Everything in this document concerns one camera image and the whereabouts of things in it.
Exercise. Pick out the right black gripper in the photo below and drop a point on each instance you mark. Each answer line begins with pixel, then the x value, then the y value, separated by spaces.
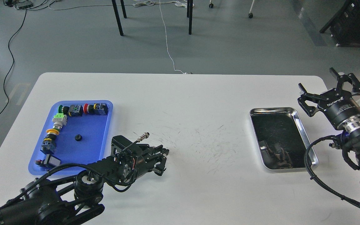
pixel 344 109

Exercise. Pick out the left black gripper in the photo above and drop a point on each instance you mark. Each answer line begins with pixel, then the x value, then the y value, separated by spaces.
pixel 146 159

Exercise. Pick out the small black gear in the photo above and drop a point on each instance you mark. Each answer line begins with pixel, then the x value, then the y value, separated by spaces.
pixel 78 137

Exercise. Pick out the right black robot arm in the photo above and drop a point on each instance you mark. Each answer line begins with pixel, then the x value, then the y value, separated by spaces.
pixel 349 139

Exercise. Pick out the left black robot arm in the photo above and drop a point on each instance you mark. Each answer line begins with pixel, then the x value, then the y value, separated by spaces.
pixel 71 194

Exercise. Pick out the shiny metal tray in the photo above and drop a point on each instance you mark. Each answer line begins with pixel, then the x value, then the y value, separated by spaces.
pixel 281 138

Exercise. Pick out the red emergency stop button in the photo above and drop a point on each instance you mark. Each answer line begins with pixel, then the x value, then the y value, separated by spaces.
pixel 96 109

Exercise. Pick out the blue plastic tray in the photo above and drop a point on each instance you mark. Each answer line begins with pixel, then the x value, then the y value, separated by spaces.
pixel 93 128

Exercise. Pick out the black cabinet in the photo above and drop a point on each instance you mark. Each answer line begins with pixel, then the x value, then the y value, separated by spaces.
pixel 344 26

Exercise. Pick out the black table leg right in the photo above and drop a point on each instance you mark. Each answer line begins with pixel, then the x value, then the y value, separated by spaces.
pixel 189 14

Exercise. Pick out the black table leg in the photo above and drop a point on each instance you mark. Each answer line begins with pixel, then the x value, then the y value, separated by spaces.
pixel 189 14
pixel 116 12

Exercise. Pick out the black table leg left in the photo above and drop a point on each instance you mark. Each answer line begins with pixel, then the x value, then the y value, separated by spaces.
pixel 116 12

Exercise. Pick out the green push button switch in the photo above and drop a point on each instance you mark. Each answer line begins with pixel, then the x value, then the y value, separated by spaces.
pixel 74 110

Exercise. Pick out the white green switch part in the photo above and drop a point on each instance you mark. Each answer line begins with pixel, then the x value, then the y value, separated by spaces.
pixel 59 120

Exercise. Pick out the square white button switch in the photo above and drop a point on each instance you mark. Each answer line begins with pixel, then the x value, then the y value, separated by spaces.
pixel 49 162

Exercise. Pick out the yellow ring selector switch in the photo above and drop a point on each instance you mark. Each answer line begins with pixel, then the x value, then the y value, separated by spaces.
pixel 49 142

